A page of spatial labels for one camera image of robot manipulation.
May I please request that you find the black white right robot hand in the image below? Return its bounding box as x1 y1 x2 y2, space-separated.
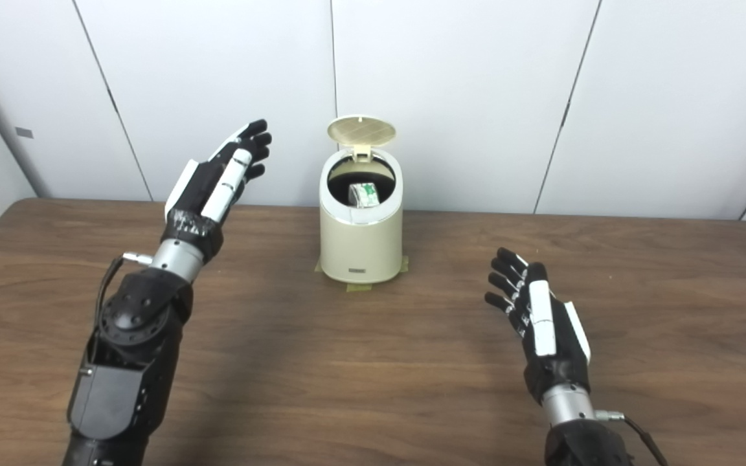
484 247 592 406

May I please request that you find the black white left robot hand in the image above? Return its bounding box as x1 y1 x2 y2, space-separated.
161 119 273 263

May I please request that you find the green white milk carton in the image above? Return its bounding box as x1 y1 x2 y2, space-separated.
348 183 380 209

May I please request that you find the round cream bin lid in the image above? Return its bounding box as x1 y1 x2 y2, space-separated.
327 115 397 161

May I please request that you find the cream-colored bin body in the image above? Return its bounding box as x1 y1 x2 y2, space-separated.
319 149 404 284

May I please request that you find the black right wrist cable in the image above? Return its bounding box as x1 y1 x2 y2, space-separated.
594 409 669 466

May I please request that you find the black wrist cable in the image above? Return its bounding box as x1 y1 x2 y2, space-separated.
594 409 669 466
91 252 153 344

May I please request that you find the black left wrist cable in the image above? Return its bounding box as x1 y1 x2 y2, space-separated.
91 252 153 344

